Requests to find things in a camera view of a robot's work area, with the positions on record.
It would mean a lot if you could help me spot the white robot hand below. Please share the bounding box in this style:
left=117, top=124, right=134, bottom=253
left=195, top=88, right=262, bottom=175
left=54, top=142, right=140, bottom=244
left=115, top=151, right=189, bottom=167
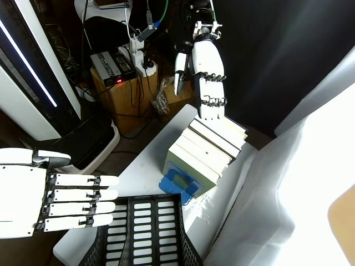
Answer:
left=173, top=38, right=229, bottom=121
left=0, top=147, right=120, bottom=239

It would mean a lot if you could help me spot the small cardboard box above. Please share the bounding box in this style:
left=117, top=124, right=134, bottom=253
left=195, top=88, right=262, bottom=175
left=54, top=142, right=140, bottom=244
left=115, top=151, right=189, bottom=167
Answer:
left=162, top=80, right=196, bottom=114

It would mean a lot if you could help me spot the crumpled clear plastic bag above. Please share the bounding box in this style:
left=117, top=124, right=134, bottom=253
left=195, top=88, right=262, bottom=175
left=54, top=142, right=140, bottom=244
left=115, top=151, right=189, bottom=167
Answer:
left=151, top=79, right=174, bottom=116

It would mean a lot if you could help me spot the black adapter dongle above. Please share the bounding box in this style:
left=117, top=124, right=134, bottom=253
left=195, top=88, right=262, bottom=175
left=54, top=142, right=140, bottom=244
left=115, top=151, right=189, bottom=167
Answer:
left=138, top=26, right=155, bottom=42

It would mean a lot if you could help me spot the white power strip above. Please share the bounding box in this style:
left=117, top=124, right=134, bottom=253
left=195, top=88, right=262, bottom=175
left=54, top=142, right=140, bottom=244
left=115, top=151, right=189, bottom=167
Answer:
left=118, top=44, right=158, bottom=78

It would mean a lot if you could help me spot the black backdrop cloth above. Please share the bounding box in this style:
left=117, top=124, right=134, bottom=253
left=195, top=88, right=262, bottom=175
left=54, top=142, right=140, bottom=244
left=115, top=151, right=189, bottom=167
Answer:
left=213, top=0, right=355, bottom=139

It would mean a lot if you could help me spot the white plug charger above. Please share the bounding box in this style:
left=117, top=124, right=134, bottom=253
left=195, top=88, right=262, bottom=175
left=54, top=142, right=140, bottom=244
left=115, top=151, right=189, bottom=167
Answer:
left=129, top=33, right=145, bottom=55

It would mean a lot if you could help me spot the beige-spined book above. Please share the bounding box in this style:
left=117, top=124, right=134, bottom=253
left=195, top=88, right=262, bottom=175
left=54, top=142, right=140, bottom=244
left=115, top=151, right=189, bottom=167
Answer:
left=191, top=120, right=246, bottom=149

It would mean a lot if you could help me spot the white column with light strip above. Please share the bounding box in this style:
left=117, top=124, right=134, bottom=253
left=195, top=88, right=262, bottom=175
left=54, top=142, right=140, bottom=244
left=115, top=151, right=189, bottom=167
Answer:
left=0, top=0, right=83, bottom=141

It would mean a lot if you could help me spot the black power adapter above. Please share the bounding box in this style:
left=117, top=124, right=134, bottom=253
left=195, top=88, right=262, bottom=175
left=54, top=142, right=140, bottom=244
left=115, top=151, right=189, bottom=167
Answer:
left=112, top=52, right=137, bottom=80

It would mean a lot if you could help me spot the large cardboard box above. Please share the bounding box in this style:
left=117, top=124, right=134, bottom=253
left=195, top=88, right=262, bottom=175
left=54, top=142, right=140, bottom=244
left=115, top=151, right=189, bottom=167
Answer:
left=90, top=62, right=159, bottom=136

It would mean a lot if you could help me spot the silver power supply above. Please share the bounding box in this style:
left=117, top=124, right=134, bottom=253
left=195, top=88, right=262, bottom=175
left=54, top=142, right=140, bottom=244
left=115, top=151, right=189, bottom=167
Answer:
left=90, top=51, right=121, bottom=86

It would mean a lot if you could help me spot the black chair with white shell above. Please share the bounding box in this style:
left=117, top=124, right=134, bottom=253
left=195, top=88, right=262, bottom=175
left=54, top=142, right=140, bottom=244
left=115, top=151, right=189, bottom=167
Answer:
left=74, top=0, right=134, bottom=56

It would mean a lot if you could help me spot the pale green book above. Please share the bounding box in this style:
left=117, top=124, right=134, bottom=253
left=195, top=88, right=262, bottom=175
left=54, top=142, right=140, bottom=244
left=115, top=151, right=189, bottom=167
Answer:
left=163, top=145, right=224, bottom=199

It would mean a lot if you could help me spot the flat grey box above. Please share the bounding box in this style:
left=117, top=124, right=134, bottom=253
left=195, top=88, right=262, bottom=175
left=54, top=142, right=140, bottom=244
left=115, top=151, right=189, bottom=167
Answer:
left=94, top=0, right=131, bottom=11

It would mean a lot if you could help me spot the blue metal bookend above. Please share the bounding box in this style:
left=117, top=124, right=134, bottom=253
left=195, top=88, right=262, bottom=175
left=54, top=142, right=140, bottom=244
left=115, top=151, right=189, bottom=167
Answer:
left=158, top=163, right=201, bottom=206

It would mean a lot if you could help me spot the black slotted file tray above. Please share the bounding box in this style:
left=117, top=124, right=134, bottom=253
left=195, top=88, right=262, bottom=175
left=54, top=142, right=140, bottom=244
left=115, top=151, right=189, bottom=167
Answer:
left=78, top=193, right=205, bottom=266

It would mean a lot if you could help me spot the clear plastic film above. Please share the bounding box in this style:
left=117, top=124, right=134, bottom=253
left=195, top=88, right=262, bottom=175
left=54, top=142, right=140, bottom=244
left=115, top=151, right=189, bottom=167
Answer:
left=181, top=191, right=216, bottom=225

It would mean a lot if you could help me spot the white backdrop cloth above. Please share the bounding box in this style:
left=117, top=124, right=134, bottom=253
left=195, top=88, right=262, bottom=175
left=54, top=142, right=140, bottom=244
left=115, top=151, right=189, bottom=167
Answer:
left=204, top=44, right=355, bottom=266

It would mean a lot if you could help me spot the tan wooden board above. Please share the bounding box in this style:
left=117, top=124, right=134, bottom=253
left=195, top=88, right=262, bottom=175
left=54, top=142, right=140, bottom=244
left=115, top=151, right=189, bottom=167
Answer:
left=327, top=184, right=355, bottom=266

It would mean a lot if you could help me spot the green cable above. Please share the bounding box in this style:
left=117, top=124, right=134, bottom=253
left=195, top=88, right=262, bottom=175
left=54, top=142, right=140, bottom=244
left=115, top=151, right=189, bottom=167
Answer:
left=154, top=0, right=170, bottom=27

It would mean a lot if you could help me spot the white cable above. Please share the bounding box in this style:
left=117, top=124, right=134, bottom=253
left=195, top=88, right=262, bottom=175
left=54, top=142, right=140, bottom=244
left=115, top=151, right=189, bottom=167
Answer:
left=123, top=0, right=141, bottom=42

